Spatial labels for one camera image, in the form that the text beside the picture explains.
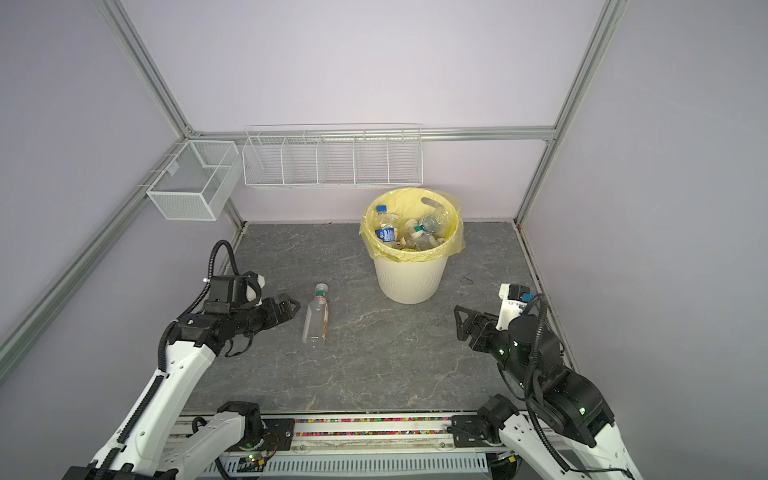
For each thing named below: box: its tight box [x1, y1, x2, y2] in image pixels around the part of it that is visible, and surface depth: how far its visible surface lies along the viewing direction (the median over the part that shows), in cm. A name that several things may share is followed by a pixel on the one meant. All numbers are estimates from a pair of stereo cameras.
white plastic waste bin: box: [373, 258, 448, 304], surface depth 100 cm
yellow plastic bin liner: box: [359, 187, 465, 263], surface depth 87 cm
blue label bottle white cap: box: [419, 209, 450, 236], surface depth 89 cm
